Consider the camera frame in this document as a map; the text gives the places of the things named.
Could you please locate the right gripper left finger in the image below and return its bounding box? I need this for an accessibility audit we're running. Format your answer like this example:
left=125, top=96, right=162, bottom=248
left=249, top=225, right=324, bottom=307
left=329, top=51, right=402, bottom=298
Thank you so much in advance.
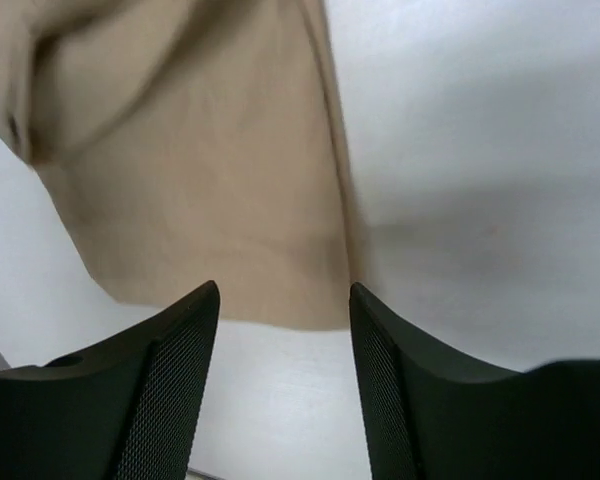
left=0, top=281, right=219, bottom=479

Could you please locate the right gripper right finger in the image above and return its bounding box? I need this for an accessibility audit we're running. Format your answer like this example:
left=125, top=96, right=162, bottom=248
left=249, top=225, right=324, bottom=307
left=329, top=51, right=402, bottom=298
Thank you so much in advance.
left=349, top=283, right=600, bottom=479

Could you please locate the beige t shirt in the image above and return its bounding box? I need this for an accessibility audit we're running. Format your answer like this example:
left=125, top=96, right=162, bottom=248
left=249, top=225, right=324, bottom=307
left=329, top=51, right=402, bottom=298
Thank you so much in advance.
left=0, top=1, right=367, bottom=330

